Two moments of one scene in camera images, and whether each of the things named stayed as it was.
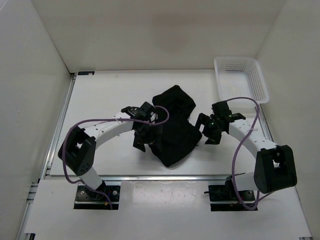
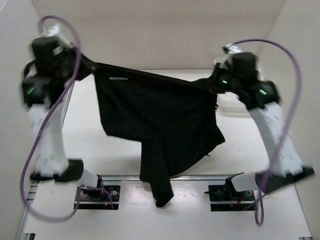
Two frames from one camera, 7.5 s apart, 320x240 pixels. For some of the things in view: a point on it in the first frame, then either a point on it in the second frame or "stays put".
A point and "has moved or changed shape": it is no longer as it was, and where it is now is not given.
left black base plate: x=84 y=193 stays put
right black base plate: x=226 y=192 stays put
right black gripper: x=213 y=139 → x=217 y=70
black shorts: x=179 y=135 has moved or changed shape
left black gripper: x=151 y=139 → x=87 y=66
